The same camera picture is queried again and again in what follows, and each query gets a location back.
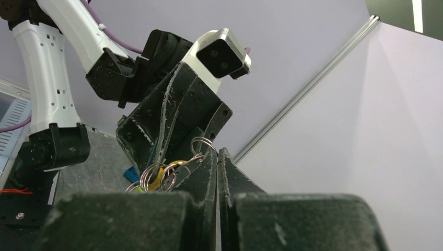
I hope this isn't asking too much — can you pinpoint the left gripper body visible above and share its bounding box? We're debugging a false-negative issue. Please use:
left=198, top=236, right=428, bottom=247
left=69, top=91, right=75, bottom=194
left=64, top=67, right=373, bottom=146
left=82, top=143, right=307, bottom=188
left=118, top=62, right=224, bottom=139

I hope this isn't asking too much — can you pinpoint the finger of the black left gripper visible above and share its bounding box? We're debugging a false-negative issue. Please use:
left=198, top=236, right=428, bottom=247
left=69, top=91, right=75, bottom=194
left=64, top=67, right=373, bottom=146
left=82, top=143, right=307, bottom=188
left=115, top=69, right=194, bottom=174
left=169, top=102, right=232, bottom=162

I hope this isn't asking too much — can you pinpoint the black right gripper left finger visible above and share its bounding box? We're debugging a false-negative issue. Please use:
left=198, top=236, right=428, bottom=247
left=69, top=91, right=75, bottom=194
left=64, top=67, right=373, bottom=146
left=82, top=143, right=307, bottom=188
left=32, top=152, right=217, bottom=250

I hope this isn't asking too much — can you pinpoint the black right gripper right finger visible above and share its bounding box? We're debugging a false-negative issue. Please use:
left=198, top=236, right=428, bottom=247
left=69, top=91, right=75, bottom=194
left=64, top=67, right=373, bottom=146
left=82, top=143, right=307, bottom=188
left=218, top=148, right=389, bottom=250

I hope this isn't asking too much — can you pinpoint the yellow key tag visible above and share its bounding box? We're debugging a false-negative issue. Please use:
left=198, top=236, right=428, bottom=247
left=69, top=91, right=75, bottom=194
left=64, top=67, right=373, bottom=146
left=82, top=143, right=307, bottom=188
left=144, top=160, right=188, bottom=191

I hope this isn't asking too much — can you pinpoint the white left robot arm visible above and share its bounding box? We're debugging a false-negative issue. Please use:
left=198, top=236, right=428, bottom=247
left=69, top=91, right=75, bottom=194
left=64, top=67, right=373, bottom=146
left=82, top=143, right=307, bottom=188
left=1, top=1, right=242, bottom=191

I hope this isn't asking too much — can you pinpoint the blue grey green brick stack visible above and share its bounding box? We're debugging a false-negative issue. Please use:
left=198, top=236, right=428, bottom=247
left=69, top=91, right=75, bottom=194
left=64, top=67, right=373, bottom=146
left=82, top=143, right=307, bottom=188
left=123, top=166, right=139, bottom=183

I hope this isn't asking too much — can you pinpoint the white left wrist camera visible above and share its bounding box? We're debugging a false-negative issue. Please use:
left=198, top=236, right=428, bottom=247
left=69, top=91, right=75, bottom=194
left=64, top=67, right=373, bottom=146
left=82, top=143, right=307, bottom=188
left=181, top=28, right=252, bottom=94

